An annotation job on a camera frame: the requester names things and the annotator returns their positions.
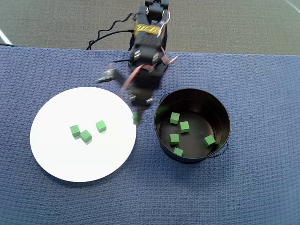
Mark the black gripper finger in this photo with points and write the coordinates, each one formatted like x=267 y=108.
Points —
x=140 y=110

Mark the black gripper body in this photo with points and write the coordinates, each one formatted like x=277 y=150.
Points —
x=140 y=100

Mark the green cube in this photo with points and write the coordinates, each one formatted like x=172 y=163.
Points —
x=174 y=117
x=209 y=141
x=178 y=151
x=75 y=130
x=136 y=120
x=101 y=126
x=85 y=136
x=184 y=126
x=174 y=138

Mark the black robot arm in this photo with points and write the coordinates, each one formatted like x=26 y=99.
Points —
x=150 y=42

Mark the white round plate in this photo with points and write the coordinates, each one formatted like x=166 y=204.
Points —
x=70 y=164

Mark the black metal bucket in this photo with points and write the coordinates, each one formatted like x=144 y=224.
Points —
x=211 y=105

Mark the blue woven tablecloth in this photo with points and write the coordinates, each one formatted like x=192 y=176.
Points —
x=234 y=187

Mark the small wrist camera board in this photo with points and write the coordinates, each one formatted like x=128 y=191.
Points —
x=105 y=76

